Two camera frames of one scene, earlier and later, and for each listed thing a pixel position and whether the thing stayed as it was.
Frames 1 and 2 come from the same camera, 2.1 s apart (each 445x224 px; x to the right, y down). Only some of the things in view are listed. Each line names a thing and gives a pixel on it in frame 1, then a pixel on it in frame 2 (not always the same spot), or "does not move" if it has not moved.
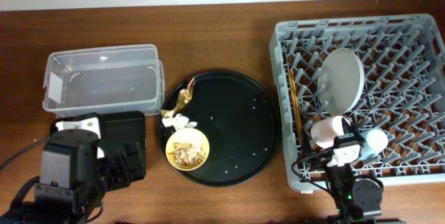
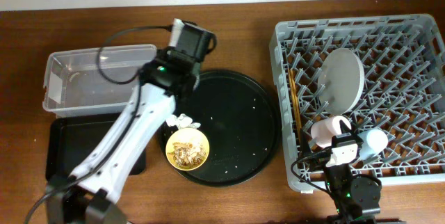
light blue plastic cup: (376, 141) does not move
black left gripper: (126, 158) to (190, 87)
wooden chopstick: (295, 102) does not move
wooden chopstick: (295, 102) does not move
